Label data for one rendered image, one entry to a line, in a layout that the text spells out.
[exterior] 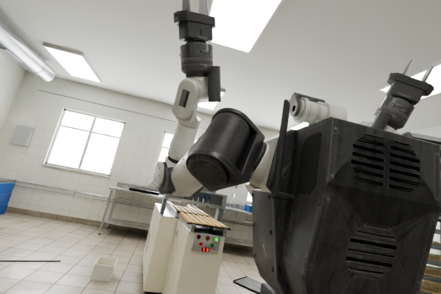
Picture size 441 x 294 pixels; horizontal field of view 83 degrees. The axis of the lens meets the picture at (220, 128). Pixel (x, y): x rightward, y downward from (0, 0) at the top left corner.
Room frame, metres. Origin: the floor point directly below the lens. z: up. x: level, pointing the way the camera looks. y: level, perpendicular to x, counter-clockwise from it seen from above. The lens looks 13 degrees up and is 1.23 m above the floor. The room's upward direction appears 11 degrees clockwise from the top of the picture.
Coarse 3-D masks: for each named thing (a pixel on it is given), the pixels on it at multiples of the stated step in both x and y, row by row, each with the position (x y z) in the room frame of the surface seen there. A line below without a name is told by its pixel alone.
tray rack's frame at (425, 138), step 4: (412, 136) 1.55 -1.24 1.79; (416, 136) 1.54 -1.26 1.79; (420, 136) 1.54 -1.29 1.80; (424, 136) 1.54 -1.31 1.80; (428, 136) 1.54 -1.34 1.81; (432, 136) 1.54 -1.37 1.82; (424, 140) 1.65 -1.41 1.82; (428, 140) 1.56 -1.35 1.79; (432, 140) 1.54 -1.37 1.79; (436, 140) 1.54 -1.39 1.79; (440, 140) 1.54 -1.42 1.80; (440, 224) 1.99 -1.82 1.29; (440, 228) 1.99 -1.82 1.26; (440, 236) 1.99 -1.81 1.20; (440, 240) 1.99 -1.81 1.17; (440, 252) 1.99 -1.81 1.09
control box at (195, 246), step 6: (198, 234) 2.29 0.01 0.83; (204, 234) 2.31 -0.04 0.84; (210, 234) 2.35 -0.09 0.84; (192, 240) 2.31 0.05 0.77; (198, 240) 2.30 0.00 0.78; (204, 240) 2.31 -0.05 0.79; (210, 240) 2.32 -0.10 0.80; (192, 246) 2.29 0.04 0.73; (198, 246) 2.30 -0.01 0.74; (204, 246) 2.31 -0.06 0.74; (210, 246) 2.32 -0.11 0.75; (216, 246) 2.34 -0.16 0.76; (210, 252) 2.33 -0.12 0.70; (216, 252) 2.34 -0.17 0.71
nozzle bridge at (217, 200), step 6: (204, 192) 3.03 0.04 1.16; (210, 192) 3.05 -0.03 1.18; (168, 198) 2.93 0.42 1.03; (174, 198) 2.98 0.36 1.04; (180, 198) 3.02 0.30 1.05; (186, 198) 3.07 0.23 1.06; (216, 198) 3.16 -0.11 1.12; (222, 198) 3.10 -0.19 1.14; (162, 204) 3.03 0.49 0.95; (204, 204) 3.08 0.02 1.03; (210, 204) 3.09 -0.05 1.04; (216, 204) 3.16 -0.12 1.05; (222, 204) 3.10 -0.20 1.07; (162, 210) 3.03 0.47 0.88; (216, 210) 3.30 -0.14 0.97; (216, 216) 3.26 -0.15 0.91
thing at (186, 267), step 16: (176, 240) 2.78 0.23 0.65; (176, 256) 2.61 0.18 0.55; (192, 256) 2.32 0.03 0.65; (208, 256) 2.36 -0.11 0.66; (176, 272) 2.45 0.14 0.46; (192, 272) 2.33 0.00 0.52; (208, 272) 2.36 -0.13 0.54; (176, 288) 2.33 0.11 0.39; (192, 288) 2.34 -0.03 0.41; (208, 288) 2.37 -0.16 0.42
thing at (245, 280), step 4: (236, 280) 4.03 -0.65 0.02; (240, 280) 4.07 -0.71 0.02; (244, 280) 4.10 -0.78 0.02; (248, 280) 4.13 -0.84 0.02; (252, 280) 4.17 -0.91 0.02; (240, 284) 3.90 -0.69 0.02; (244, 284) 3.93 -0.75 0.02; (248, 284) 3.96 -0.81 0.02; (252, 284) 4.00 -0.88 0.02; (256, 284) 4.03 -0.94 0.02; (260, 284) 4.06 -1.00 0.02; (248, 288) 3.86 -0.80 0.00; (252, 288) 3.84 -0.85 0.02; (256, 288) 3.87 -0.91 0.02; (260, 288) 3.90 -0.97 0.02; (256, 292) 3.77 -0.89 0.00
